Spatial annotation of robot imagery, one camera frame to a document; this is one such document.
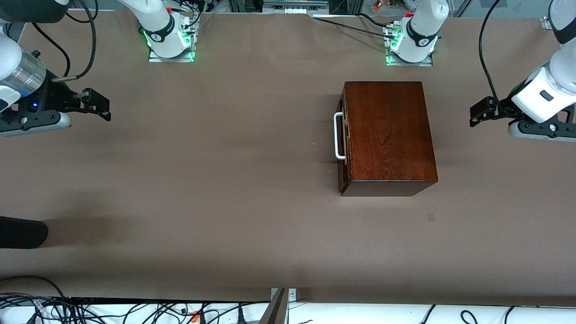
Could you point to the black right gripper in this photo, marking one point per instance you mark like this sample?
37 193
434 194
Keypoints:
55 96

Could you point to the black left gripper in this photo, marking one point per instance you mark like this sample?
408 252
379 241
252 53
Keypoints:
505 108

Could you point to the wooden drawer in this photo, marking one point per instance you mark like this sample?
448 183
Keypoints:
343 105

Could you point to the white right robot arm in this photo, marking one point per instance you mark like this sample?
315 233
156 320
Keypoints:
162 27

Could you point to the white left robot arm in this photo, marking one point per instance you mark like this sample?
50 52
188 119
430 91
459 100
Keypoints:
420 27

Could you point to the dark wooden drawer cabinet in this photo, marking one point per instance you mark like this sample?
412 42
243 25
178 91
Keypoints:
387 130

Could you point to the black ribbed cylinder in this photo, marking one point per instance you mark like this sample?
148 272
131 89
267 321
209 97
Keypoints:
22 231

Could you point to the white ledge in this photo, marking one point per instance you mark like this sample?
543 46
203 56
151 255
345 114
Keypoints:
360 315

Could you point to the grey metal bar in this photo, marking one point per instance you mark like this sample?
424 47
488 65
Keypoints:
276 310

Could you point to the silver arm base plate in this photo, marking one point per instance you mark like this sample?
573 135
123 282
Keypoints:
155 58
427 64

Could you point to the aluminium frame profile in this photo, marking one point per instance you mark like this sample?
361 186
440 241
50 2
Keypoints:
546 23

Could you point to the metal rack frame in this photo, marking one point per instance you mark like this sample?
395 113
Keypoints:
292 5

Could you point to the aluminium bracket plate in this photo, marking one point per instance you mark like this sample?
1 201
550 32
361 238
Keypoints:
292 294

